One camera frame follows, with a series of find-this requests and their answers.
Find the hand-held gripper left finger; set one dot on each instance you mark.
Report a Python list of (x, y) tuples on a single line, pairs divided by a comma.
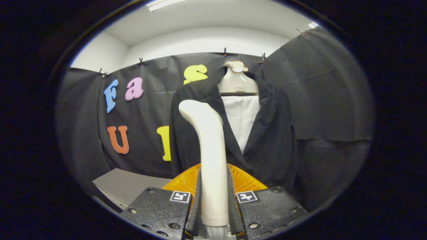
[(160, 210)]

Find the ceiling light panel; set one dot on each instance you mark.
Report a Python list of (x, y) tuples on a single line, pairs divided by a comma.
[(163, 4)]

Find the black backdrop cloth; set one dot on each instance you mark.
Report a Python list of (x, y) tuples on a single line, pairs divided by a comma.
[(333, 100)]

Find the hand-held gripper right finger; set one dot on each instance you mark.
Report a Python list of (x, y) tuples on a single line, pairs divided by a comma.
[(270, 210)]

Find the row of backdrop clips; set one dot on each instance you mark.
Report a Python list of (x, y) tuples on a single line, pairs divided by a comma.
[(141, 61)]

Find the white mannequin torso with stand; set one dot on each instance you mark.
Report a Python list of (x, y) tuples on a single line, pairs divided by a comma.
[(242, 116)]

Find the grey drawer cabinet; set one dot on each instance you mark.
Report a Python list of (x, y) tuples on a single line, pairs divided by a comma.
[(126, 185)]

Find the black jacket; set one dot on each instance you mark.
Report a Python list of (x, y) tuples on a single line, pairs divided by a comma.
[(273, 133)]

